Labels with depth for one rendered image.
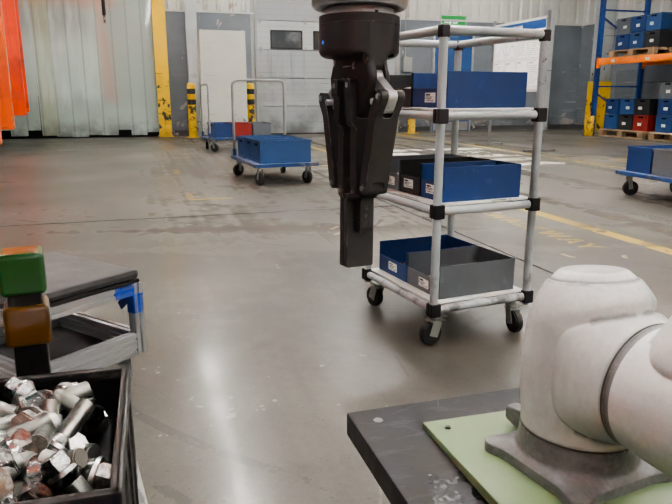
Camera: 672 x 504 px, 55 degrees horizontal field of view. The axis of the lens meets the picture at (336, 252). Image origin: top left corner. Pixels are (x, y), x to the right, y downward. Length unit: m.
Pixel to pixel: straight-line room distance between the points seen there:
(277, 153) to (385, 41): 5.32
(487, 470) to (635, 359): 0.27
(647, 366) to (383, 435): 0.42
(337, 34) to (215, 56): 11.39
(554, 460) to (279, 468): 0.76
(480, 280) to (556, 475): 1.37
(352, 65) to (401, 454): 0.57
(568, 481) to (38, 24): 13.16
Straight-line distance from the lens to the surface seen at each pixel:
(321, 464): 1.51
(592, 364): 0.81
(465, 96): 2.07
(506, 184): 2.19
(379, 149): 0.59
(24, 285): 0.66
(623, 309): 0.83
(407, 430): 1.03
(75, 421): 0.53
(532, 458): 0.92
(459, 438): 1.00
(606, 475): 0.91
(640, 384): 0.77
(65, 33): 13.57
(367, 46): 0.59
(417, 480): 0.92
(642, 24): 13.80
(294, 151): 5.95
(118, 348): 1.86
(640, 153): 5.71
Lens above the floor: 0.80
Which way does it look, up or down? 14 degrees down
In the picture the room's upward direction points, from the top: straight up
